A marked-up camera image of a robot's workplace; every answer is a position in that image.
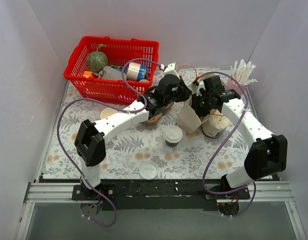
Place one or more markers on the red plastic shopping basket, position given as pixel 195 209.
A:
pixel 120 53

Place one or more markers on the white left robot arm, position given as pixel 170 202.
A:
pixel 92 137

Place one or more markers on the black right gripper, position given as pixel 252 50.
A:
pixel 198 107

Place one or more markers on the orange small carton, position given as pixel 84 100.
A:
pixel 87 74

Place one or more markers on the pink straw holder cup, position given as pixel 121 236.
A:
pixel 232 85

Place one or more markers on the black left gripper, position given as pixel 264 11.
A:
pixel 183 88

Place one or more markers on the green round melon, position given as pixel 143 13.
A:
pixel 97 60

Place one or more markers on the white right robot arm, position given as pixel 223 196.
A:
pixel 267 152

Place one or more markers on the blue white can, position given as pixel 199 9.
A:
pixel 137 72

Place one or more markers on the brown pulp cup carrier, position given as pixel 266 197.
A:
pixel 155 119

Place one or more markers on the grey pouch package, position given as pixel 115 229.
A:
pixel 110 73

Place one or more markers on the white plastic coffee lid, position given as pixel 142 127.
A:
pixel 148 170

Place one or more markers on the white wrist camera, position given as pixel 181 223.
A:
pixel 199 88
pixel 169 69

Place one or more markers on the floral patterned table mat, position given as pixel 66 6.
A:
pixel 195 156

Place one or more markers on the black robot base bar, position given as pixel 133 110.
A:
pixel 155 194

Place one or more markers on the dark paper coffee cup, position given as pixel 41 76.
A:
pixel 171 144

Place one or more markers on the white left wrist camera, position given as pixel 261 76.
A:
pixel 169 69

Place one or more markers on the white wrapped straws bundle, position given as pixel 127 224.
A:
pixel 242 71

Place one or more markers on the empty dark paper cup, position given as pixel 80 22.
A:
pixel 107 112

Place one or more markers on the kraft paper bag orange handles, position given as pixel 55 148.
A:
pixel 187 117

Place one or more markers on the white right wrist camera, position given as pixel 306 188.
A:
pixel 199 88

